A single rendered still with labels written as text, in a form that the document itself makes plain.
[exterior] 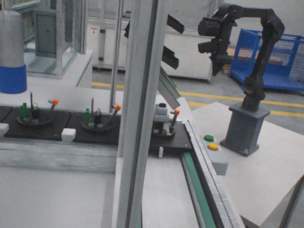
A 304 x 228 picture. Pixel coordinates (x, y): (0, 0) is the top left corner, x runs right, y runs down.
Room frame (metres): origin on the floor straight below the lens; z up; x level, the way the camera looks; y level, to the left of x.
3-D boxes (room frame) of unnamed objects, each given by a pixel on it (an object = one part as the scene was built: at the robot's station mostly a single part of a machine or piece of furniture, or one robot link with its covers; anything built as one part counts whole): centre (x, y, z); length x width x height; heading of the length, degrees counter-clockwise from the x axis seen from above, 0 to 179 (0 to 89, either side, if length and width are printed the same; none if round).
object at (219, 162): (1.06, -0.26, 0.93); 0.21 x 0.07 x 0.06; 7
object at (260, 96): (1.29, -0.45, 1.15); 0.09 x 0.07 x 0.06; 26
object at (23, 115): (1.05, 0.46, 1.01); 0.24 x 0.24 x 0.13; 7
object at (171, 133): (1.11, -0.04, 0.98); 0.14 x 0.14 x 0.02
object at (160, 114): (1.11, -0.03, 1.06); 0.08 x 0.04 x 0.07; 97
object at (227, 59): (1.19, -0.23, 1.33); 0.19 x 0.06 x 0.08; 7
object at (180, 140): (1.11, -0.04, 0.96); 0.24 x 0.24 x 0.02; 7
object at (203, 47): (1.17, -0.18, 1.34); 0.07 x 0.07 x 0.06; 10
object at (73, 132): (1.08, 0.22, 1.01); 0.24 x 0.24 x 0.13; 7
